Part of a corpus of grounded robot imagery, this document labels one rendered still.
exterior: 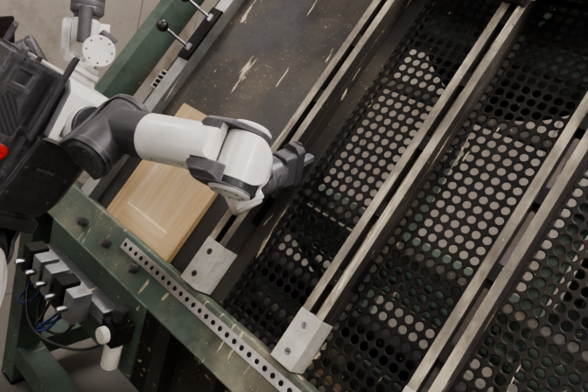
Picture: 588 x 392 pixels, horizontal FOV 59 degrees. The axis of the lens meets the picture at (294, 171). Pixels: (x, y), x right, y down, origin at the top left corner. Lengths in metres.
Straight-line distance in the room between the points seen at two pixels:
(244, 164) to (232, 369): 0.56
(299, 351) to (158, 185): 0.69
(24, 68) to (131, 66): 0.88
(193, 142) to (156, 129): 0.09
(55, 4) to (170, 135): 4.48
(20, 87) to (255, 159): 0.47
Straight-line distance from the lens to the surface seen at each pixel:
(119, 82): 1.94
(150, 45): 1.96
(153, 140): 0.96
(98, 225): 1.66
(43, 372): 2.18
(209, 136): 0.90
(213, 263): 1.34
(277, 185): 1.22
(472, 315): 1.15
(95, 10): 1.56
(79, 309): 1.56
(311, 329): 1.18
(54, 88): 1.10
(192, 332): 1.36
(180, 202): 1.54
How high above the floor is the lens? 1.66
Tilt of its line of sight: 18 degrees down
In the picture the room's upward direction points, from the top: 17 degrees clockwise
